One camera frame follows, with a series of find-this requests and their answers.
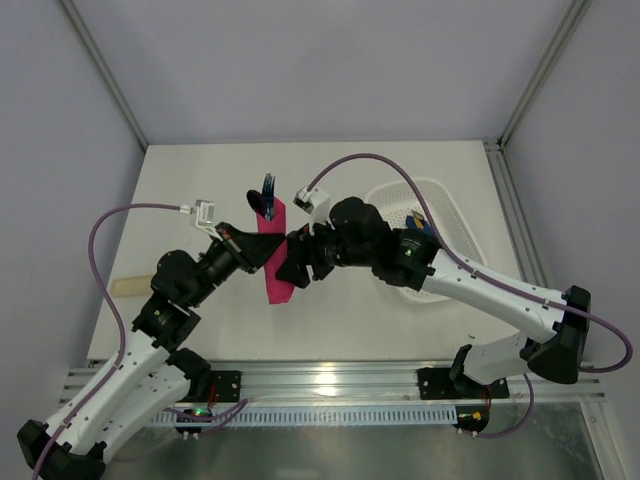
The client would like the blue packet in basket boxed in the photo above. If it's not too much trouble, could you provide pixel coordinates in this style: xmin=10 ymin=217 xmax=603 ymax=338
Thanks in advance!
xmin=405 ymin=212 xmax=433 ymax=235

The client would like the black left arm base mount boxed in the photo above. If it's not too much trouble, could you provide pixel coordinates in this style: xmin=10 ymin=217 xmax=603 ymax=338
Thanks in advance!
xmin=201 ymin=370 xmax=242 ymax=405

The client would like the pink paper napkin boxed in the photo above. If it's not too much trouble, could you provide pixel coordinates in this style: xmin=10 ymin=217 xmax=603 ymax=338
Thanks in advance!
xmin=256 ymin=198 xmax=294 ymax=305

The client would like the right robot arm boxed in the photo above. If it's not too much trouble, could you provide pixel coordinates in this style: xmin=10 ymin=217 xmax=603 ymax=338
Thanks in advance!
xmin=276 ymin=197 xmax=590 ymax=398

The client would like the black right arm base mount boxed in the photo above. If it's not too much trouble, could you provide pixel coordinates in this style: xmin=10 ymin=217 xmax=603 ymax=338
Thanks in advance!
xmin=416 ymin=367 xmax=510 ymax=400

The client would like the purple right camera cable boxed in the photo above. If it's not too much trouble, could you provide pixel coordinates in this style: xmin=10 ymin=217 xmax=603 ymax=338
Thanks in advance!
xmin=307 ymin=153 xmax=634 ymax=440

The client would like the slotted cable duct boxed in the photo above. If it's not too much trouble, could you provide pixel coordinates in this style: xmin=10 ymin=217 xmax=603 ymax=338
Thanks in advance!
xmin=149 ymin=404 xmax=459 ymax=429

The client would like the aluminium frame rail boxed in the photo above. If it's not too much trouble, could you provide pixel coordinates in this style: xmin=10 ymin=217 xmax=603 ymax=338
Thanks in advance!
xmin=58 ymin=360 xmax=606 ymax=406

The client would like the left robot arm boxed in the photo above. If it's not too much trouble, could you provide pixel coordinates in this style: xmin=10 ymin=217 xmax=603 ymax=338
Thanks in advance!
xmin=17 ymin=222 xmax=285 ymax=479

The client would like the white perforated plastic basket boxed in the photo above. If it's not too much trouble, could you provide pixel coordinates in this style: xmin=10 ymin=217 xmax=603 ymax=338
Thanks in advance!
xmin=363 ymin=175 xmax=489 ymax=306

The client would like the purple metal spoon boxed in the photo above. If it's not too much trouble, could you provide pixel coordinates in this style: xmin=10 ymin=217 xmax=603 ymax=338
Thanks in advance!
xmin=246 ymin=189 xmax=268 ymax=218

